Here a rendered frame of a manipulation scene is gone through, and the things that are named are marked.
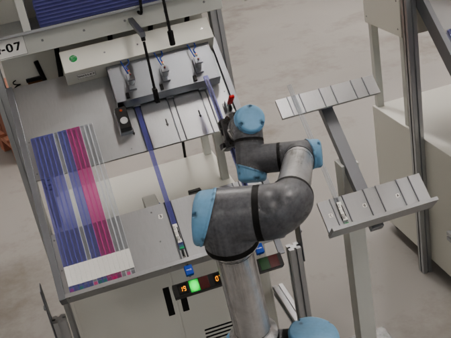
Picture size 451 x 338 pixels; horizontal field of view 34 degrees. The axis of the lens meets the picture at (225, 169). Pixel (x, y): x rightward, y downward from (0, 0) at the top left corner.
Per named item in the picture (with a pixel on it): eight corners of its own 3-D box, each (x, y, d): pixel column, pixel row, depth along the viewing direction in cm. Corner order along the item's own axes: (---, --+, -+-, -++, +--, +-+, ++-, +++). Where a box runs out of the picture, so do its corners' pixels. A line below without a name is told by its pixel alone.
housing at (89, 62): (211, 59, 249) (214, 36, 236) (70, 94, 240) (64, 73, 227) (204, 39, 251) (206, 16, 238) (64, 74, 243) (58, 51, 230)
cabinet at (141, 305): (284, 355, 279) (260, 214, 252) (105, 414, 266) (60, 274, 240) (235, 270, 336) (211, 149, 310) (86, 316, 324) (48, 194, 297)
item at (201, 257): (278, 239, 225) (282, 232, 219) (68, 303, 213) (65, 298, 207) (277, 235, 226) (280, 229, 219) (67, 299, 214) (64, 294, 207)
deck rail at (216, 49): (284, 237, 226) (288, 231, 220) (278, 239, 225) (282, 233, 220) (213, 45, 250) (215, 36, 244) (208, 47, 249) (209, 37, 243)
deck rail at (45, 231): (68, 303, 214) (66, 298, 208) (62, 305, 213) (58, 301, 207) (15, 95, 237) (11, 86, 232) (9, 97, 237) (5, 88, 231)
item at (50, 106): (239, 131, 238) (240, 125, 233) (38, 186, 226) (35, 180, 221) (208, 47, 249) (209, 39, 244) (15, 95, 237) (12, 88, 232)
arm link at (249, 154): (278, 177, 181) (274, 133, 182) (234, 181, 183) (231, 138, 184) (282, 180, 189) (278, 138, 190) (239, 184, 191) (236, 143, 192)
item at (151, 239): (278, 233, 223) (280, 230, 220) (66, 297, 212) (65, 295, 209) (258, 178, 230) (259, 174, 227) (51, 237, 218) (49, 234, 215)
